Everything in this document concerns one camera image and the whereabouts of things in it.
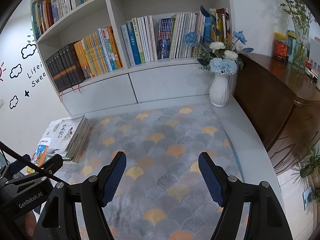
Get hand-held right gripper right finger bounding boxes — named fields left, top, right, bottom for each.
left=198, top=152, right=293, bottom=240

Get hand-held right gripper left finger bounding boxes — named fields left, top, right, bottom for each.
left=35, top=151, right=127, bottom=240

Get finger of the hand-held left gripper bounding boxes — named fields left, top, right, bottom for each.
left=6, top=154, right=32, bottom=175
left=32, top=154, right=63, bottom=178

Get stack of thin books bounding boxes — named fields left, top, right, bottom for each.
left=46, top=114, right=92, bottom=164

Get row of black books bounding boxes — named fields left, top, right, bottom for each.
left=46, top=44, right=85, bottom=93

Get row of orange yellow books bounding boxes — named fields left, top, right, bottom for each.
left=74, top=26, right=123, bottom=78

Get row of white blue books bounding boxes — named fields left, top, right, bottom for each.
left=121, top=15, right=158, bottom=66

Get row of pale books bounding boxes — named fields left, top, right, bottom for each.
left=169, top=11, right=204, bottom=59

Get row of dark blue books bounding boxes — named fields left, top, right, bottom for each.
left=157, top=17, right=175, bottom=60

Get row of tall books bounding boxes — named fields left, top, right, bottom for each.
left=202, top=8, right=230, bottom=48

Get white orange blue workbook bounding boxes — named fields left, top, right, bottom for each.
left=26, top=139, right=54, bottom=174

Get grey fan pattern table mat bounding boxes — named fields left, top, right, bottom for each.
left=54, top=104, right=250, bottom=240

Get white ribbed vase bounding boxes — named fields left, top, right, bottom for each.
left=209, top=72, right=230, bottom=107

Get white blue device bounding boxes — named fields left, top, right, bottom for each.
left=302, top=187, right=316, bottom=210

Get green potted plant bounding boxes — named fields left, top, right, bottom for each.
left=299, top=146, right=320, bottom=203

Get white bookshelf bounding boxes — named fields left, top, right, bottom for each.
left=30, top=0, right=238, bottom=117

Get brown wooden sideboard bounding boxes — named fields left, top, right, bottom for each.
left=232, top=52, right=320, bottom=174

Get red snack jar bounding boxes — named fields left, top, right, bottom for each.
left=274, top=32, right=288, bottom=62

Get clear glass vase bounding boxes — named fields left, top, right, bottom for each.
left=291, top=20, right=310, bottom=74

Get teal canister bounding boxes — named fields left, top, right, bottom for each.
left=287, top=30, right=297, bottom=63

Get white appliance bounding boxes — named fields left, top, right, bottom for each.
left=309, top=37, right=320, bottom=90

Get green yellow plant stems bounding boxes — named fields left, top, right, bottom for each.
left=276, top=0, right=314, bottom=45

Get black cable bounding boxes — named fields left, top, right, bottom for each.
left=0, top=140, right=64, bottom=183

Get black lettering wall sticker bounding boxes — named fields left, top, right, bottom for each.
left=27, top=65, right=48, bottom=88

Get green leaf wall sticker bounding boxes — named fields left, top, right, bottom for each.
left=26, top=27, right=38, bottom=43

